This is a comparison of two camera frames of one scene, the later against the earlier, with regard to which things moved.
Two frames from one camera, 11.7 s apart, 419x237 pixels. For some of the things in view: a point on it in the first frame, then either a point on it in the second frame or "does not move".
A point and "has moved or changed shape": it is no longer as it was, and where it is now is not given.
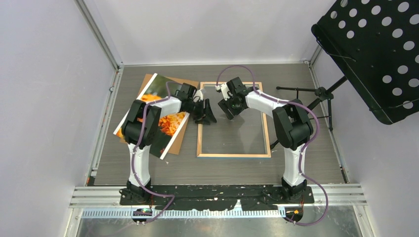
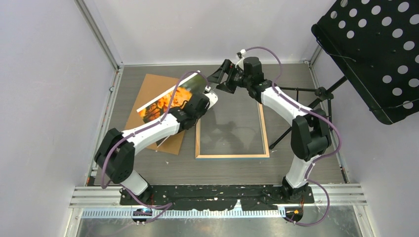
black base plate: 219,198 does not move
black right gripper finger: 223,104 → 217,75
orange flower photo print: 170,124 has moved or changed shape
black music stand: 376,43 does not move
